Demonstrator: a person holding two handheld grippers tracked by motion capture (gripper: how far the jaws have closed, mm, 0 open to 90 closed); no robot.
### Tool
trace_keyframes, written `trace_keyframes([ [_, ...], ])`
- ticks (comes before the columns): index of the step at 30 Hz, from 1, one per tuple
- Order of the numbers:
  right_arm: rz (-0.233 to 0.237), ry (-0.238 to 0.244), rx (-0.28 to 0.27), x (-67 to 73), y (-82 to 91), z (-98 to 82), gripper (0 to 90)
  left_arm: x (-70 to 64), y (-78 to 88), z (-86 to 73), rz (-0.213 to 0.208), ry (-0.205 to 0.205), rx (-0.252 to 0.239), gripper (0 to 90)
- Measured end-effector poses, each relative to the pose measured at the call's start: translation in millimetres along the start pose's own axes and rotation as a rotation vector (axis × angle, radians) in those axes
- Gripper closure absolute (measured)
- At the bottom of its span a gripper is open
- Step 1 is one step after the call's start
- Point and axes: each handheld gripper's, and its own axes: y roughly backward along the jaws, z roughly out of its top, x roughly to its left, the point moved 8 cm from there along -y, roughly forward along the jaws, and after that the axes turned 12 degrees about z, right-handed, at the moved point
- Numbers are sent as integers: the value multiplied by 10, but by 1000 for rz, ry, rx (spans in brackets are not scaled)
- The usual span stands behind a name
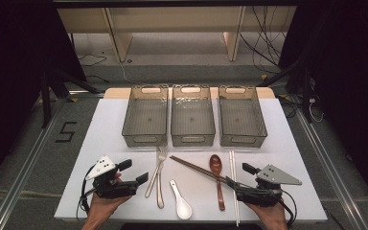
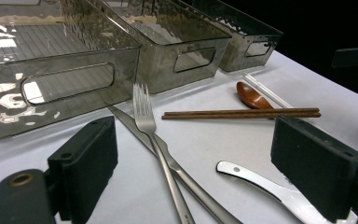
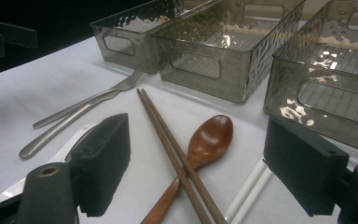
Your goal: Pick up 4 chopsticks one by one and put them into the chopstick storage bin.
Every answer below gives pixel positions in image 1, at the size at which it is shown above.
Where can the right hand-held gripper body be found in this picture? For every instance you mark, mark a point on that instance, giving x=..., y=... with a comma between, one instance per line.
x=268, y=193

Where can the white ceramic spoon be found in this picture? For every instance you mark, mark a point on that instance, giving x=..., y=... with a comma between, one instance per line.
x=182, y=207

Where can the black metal stand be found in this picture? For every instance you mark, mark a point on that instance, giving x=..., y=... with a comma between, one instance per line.
x=46, y=102
x=305, y=96

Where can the light wooden table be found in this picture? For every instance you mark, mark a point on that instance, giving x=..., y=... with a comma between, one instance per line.
x=118, y=93

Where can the person's right hand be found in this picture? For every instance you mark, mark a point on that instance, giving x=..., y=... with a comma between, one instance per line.
x=271, y=213

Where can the white chopstick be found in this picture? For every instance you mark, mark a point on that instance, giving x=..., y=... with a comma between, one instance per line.
x=231, y=166
x=234, y=166

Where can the steel fork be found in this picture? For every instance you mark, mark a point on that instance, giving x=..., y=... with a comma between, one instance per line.
x=153, y=180

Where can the black curtain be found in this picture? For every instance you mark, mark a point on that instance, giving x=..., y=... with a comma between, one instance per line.
x=16, y=80
x=348, y=80

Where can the brown wooden spoon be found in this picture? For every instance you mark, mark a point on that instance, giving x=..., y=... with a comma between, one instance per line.
x=216, y=166

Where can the person's left hand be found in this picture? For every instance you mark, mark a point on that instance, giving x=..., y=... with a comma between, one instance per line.
x=100, y=207

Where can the light wooden desk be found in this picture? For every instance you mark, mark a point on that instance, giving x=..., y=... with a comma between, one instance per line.
x=172, y=19

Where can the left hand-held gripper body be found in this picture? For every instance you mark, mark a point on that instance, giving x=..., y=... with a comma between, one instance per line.
x=108, y=188

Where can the aluminium floor rail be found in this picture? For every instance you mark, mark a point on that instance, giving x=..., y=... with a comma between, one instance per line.
x=332, y=172
x=28, y=169

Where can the brown wooden chopstick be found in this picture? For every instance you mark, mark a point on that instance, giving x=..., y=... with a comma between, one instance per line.
x=204, y=170
x=205, y=173

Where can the grey transparent plastic bin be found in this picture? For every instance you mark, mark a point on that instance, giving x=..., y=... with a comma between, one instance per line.
x=241, y=118
x=192, y=118
x=147, y=118

